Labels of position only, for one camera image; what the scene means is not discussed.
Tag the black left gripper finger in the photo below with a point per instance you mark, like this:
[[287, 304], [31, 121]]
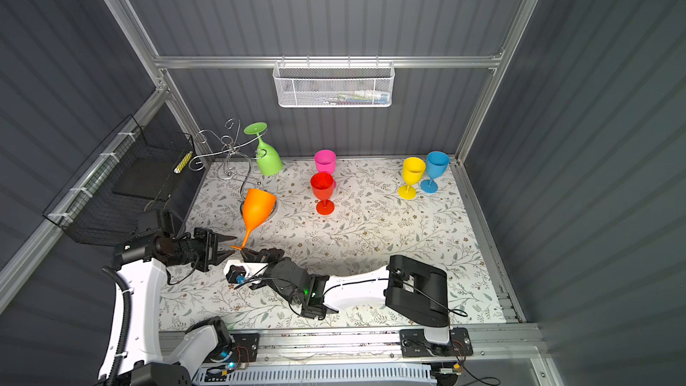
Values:
[[219, 256], [220, 238]]

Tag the white wire mesh basket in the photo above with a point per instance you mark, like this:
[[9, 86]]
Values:
[[345, 86]]

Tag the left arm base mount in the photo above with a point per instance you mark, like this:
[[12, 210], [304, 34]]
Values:
[[240, 348]]

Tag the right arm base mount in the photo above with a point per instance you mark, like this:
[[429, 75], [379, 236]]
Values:
[[436, 342]]

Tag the yellow wine glass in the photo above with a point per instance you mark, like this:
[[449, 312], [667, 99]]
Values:
[[412, 173]]

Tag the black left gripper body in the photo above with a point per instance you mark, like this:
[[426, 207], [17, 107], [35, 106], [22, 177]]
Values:
[[200, 249]]

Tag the blue wine glass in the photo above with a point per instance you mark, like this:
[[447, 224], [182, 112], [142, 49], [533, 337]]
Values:
[[436, 164]]

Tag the pink wine glass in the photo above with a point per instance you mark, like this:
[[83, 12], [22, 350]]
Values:
[[325, 161]]

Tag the orange wine glass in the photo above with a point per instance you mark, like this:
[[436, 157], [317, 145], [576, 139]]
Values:
[[257, 208]]

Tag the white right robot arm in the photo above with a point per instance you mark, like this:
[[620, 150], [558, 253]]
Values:
[[411, 288]]

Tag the black wire basket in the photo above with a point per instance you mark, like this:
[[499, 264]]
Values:
[[132, 175]]

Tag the chrome wine glass rack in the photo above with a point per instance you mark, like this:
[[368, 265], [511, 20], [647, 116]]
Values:
[[226, 147]]

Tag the red wine glass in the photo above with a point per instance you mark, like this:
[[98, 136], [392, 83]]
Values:
[[322, 185]]

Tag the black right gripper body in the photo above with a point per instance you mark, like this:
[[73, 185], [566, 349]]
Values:
[[269, 255]]

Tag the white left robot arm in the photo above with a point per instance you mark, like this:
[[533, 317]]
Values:
[[139, 269]]

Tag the white vented panel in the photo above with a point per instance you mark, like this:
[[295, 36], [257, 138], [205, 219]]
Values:
[[353, 374]]

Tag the green wine glass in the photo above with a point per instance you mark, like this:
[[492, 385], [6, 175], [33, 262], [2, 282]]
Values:
[[268, 159]]

